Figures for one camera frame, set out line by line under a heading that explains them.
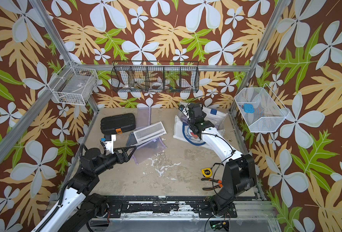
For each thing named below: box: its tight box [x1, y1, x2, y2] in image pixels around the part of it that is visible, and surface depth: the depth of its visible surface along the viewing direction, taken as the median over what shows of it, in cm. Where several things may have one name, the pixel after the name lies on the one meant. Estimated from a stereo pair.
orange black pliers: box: [200, 177, 224, 191], surface depth 84 cm
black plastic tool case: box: [100, 113, 136, 135], surface depth 107 cm
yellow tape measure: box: [201, 167, 213, 179], surface depth 87 cm
